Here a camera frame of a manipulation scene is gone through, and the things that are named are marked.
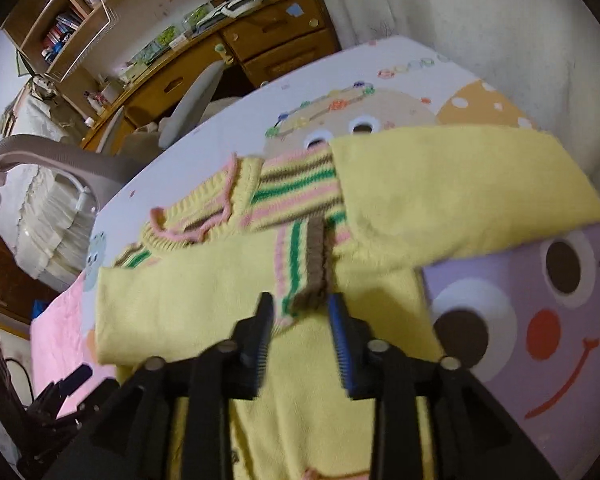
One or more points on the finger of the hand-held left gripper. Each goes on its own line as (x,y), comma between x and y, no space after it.
(65,385)
(97,400)

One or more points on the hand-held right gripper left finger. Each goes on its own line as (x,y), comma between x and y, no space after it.
(261,357)

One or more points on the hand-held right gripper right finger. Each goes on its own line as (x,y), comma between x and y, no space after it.
(341,355)

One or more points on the yellow striped knit sweater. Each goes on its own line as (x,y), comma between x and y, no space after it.
(380,200)

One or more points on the small blue box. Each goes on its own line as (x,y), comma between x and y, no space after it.
(40,308)

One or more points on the dark wooden cabinet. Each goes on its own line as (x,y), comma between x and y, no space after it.
(0,270)

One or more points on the white lace cover cloth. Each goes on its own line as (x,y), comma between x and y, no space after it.
(45,220)

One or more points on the cartoon printed bed sheet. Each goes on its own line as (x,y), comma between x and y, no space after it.
(530,285)

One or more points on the grey office chair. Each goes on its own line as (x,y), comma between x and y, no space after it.
(55,152)

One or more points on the white cup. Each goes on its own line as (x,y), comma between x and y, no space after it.
(112,92)

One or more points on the wooden bookshelf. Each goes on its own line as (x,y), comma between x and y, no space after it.
(87,77)

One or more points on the wooden desk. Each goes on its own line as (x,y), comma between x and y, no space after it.
(280,25)

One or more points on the row of books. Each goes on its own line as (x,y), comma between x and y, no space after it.
(60,35)

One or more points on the white curtain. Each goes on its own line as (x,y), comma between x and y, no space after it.
(480,20)

